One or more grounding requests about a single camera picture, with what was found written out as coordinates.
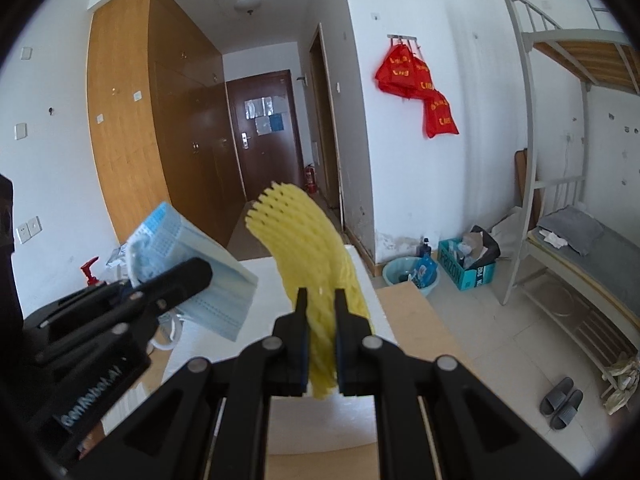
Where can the grey mattress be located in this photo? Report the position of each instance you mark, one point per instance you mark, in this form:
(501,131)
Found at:
(615,270)

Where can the blue packet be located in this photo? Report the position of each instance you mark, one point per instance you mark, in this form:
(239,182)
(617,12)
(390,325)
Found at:
(424,269)

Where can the white wall switch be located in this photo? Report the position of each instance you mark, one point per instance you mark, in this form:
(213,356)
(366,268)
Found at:
(20,131)

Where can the white wall socket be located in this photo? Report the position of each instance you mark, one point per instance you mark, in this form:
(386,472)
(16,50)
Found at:
(30,229)

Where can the white lotion bottle red pump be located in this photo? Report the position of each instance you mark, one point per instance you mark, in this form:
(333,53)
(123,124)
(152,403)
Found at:
(90,270)

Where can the round ceiling lamp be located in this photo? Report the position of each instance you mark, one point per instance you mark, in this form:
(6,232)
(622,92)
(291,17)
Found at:
(248,5)

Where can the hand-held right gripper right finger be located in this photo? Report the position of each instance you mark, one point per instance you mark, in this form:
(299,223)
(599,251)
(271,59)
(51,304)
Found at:
(340,360)

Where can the dark bottle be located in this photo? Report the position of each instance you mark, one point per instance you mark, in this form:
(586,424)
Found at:
(425,248)

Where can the grey folded blanket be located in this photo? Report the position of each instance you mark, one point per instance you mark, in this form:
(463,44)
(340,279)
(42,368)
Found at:
(572,230)

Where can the grey metal bunk bed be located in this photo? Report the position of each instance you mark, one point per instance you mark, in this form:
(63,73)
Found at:
(527,110)

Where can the black bag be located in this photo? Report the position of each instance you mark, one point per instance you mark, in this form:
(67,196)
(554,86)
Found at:
(487,242)

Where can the red fire extinguisher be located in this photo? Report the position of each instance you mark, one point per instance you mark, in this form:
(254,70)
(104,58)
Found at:
(311,180)

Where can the blue door notice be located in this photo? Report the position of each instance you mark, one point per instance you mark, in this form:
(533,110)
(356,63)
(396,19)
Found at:
(272,124)

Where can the white foam box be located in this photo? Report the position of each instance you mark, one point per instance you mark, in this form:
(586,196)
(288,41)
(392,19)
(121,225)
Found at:
(325,425)

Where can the brown side door frame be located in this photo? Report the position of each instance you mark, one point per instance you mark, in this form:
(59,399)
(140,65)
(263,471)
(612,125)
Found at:
(322,135)

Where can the blue plastic basin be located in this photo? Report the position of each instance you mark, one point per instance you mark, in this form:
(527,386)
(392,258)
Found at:
(400,272)

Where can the pale yellow crumpled bag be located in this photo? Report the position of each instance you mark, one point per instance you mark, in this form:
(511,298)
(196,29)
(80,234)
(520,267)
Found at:
(622,385)

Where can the white door notice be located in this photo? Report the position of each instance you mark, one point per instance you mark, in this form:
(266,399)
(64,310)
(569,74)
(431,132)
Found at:
(260,105)

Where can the metal wall hook rack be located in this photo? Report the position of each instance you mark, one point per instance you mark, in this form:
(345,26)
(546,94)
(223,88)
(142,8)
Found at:
(402,37)

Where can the grey slipper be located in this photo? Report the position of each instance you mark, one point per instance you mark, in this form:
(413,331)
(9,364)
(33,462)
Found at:
(556,396)
(567,410)

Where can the wooden wardrobe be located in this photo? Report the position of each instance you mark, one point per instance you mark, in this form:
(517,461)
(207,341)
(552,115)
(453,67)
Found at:
(130,160)

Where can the dark brown entrance door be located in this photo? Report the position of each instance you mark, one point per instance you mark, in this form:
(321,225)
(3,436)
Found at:
(262,165)

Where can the yellow foam fruit net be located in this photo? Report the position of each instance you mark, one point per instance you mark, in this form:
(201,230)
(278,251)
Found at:
(310,250)

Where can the white crumpled tissue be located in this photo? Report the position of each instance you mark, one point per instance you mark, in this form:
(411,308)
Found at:
(554,239)

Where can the blue cardboard box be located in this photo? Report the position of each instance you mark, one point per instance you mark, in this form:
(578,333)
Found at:
(472,276)

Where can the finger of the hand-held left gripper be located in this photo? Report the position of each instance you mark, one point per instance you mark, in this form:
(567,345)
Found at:
(175,282)
(85,305)

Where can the leaning wooden board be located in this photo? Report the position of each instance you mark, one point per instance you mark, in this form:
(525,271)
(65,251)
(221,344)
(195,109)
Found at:
(525,180)

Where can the stack of blue face masks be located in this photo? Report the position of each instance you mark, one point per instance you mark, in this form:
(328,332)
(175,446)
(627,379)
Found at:
(195,260)

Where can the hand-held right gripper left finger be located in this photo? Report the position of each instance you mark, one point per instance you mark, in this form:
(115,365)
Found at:
(303,360)

